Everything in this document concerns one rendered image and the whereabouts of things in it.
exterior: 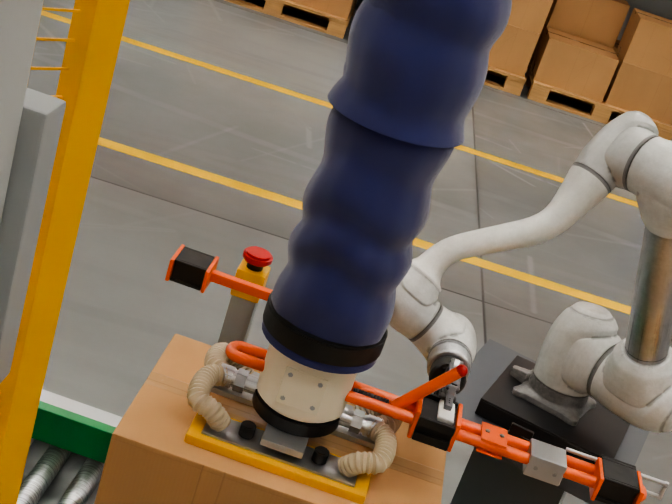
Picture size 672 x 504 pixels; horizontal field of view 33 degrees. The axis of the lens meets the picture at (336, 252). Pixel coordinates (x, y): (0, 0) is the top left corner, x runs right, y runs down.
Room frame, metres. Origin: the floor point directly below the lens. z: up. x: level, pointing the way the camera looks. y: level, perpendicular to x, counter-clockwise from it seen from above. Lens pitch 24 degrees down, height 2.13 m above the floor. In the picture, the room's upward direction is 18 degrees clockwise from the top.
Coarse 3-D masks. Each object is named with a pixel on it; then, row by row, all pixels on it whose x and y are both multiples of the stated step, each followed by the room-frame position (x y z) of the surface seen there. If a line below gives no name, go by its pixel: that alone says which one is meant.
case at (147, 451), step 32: (192, 352) 1.98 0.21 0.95; (160, 384) 1.83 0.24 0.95; (128, 416) 1.70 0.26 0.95; (160, 416) 1.73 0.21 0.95; (192, 416) 1.77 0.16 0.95; (256, 416) 1.83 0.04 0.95; (128, 448) 1.64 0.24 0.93; (160, 448) 1.64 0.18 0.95; (192, 448) 1.67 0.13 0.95; (352, 448) 1.83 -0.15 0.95; (416, 448) 1.91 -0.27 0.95; (128, 480) 1.64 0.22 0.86; (160, 480) 1.64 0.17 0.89; (192, 480) 1.63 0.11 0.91; (224, 480) 1.63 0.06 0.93; (256, 480) 1.64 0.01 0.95; (288, 480) 1.67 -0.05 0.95; (384, 480) 1.77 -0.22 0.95; (416, 480) 1.80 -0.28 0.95
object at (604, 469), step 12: (600, 468) 1.80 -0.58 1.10; (612, 468) 1.81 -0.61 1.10; (624, 468) 1.82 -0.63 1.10; (600, 480) 1.76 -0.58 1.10; (612, 480) 1.77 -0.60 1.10; (624, 480) 1.78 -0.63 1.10; (636, 480) 1.80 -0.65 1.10; (600, 492) 1.77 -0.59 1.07; (612, 492) 1.77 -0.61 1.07; (624, 492) 1.77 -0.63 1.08; (636, 492) 1.77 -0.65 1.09
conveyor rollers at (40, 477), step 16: (48, 448) 2.07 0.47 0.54; (48, 464) 2.01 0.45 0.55; (96, 464) 2.06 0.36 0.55; (32, 480) 1.94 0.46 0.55; (48, 480) 1.97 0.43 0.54; (80, 480) 1.99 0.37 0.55; (96, 480) 2.03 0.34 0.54; (32, 496) 1.90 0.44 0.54; (64, 496) 1.93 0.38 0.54; (80, 496) 1.95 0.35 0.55
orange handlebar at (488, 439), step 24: (240, 288) 2.07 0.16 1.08; (264, 288) 2.08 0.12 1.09; (240, 360) 1.79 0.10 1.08; (264, 360) 1.80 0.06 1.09; (360, 384) 1.83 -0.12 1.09; (384, 408) 1.79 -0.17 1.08; (408, 408) 1.82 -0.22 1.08; (480, 432) 1.82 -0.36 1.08; (504, 432) 1.83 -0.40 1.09; (504, 456) 1.78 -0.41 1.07; (528, 456) 1.78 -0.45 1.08; (576, 480) 1.78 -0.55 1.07
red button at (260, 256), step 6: (252, 246) 2.36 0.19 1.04; (246, 252) 2.33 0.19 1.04; (252, 252) 2.33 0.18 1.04; (258, 252) 2.34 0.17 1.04; (264, 252) 2.35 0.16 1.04; (246, 258) 2.32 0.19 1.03; (252, 258) 2.32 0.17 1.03; (258, 258) 2.32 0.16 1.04; (264, 258) 2.32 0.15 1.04; (270, 258) 2.35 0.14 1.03; (252, 264) 2.32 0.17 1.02; (258, 264) 2.31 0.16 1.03; (264, 264) 2.32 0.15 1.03; (270, 264) 2.34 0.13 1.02; (252, 270) 2.33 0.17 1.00; (258, 270) 2.33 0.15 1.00
